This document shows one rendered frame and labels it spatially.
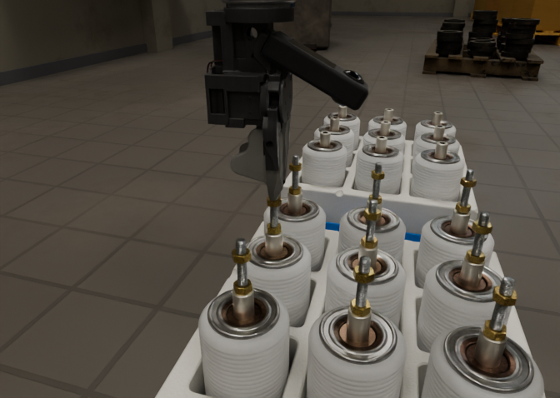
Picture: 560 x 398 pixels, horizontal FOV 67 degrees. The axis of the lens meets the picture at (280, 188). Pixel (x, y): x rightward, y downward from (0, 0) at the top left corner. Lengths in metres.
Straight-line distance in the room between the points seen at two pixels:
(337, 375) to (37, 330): 0.63
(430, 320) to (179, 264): 0.61
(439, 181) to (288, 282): 0.45
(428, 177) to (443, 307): 0.41
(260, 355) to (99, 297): 0.56
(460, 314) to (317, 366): 0.17
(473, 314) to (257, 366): 0.24
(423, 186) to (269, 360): 0.55
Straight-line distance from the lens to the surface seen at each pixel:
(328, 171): 0.90
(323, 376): 0.44
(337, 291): 0.52
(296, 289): 0.54
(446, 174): 0.88
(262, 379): 0.47
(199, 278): 0.94
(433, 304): 0.53
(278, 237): 0.53
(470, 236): 0.64
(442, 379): 0.44
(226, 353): 0.44
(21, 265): 1.12
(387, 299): 0.52
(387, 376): 0.43
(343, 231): 0.63
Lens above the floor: 0.56
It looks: 25 degrees down
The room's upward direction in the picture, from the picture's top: straight up
